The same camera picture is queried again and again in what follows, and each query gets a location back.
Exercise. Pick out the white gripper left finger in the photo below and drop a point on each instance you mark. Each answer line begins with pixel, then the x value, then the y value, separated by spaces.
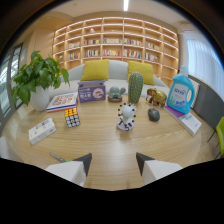
pixel 71 171

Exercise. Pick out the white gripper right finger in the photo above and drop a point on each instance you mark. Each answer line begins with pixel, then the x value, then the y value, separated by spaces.
pixel 155 169

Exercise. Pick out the white spiky figurine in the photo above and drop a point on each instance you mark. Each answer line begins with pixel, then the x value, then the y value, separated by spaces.
pixel 126 116

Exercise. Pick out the golden elephant figurine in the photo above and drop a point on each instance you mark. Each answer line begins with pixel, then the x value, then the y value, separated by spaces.
pixel 156 96

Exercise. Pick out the white rectangular box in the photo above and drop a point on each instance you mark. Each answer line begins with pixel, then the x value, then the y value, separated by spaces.
pixel 41 130

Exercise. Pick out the rubik's cube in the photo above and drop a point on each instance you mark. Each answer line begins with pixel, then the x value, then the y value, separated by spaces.
pixel 72 117

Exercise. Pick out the dark grey stone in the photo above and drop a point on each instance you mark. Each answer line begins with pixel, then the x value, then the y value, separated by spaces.
pixel 153 114

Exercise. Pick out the white and purple book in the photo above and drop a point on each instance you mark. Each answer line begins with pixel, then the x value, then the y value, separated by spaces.
pixel 185 120

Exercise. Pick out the colourful book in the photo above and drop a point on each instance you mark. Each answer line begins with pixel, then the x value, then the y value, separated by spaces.
pixel 62 101

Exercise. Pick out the green chair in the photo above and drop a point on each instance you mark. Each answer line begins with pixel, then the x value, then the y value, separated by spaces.
pixel 220 135

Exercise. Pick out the white plant pot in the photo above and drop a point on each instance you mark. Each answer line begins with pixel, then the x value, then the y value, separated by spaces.
pixel 39 98

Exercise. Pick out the blue detergent bottle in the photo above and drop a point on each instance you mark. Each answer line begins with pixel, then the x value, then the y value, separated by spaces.
pixel 181 92

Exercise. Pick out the purple box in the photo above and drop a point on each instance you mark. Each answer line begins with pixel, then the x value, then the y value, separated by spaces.
pixel 91 91

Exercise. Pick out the green cactus ornament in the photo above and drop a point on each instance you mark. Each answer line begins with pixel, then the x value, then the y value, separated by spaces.
pixel 135 87

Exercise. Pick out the yellow cushion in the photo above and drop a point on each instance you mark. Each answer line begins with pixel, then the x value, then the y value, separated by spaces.
pixel 95 70
pixel 141 71

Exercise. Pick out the green potted plant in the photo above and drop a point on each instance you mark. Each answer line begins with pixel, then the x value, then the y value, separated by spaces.
pixel 37 75

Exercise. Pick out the grey sofa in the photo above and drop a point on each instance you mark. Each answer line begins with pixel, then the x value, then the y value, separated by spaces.
pixel 113 76

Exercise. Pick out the white curtain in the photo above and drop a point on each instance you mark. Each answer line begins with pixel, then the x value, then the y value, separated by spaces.
pixel 204 63

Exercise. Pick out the wooden bookshelf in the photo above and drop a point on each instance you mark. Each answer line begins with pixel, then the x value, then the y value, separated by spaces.
pixel 116 43

